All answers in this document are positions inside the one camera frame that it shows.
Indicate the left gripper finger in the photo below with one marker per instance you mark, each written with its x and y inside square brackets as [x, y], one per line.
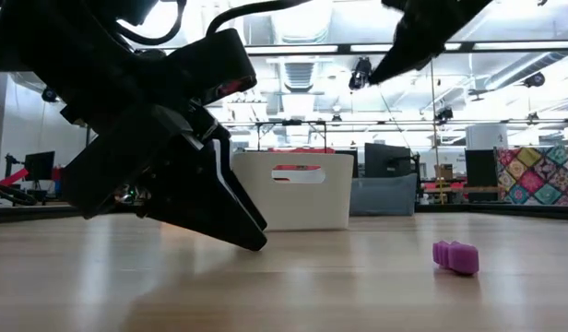
[196, 198]
[228, 175]

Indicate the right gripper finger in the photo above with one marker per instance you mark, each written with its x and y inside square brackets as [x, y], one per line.
[436, 43]
[404, 46]

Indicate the purple segmented plastic piece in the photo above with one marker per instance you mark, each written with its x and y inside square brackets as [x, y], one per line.
[457, 258]

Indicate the black ceiling spotlight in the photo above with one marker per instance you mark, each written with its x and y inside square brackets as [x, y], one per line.
[535, 79]
[444, 114]
[49, 94]
[360, 74]

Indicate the black beam with light strips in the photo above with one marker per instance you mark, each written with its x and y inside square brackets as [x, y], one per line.
[496, 46]

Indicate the white plastic bin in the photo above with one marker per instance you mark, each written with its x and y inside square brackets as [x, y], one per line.
[293, 203]

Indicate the red background bar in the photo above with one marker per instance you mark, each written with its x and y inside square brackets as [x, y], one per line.
[16, 176]

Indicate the brown cardboard box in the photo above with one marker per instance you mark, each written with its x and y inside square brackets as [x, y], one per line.
[444, 172]

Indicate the wooden background bench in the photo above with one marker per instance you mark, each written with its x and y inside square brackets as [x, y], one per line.
[473, 189]

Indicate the grey translucent plastic bin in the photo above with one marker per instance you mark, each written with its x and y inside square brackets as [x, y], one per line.
[385, 198]

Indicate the colourful patchwork quilt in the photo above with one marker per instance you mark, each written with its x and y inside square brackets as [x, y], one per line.
[537, 175]

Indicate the silver round air duct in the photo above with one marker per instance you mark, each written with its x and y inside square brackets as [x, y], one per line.
[519, 74]

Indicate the silver corrugated air duct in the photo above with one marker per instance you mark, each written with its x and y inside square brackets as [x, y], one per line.
[299, 74]

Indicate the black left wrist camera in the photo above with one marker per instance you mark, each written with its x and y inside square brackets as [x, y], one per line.
[210, 60]

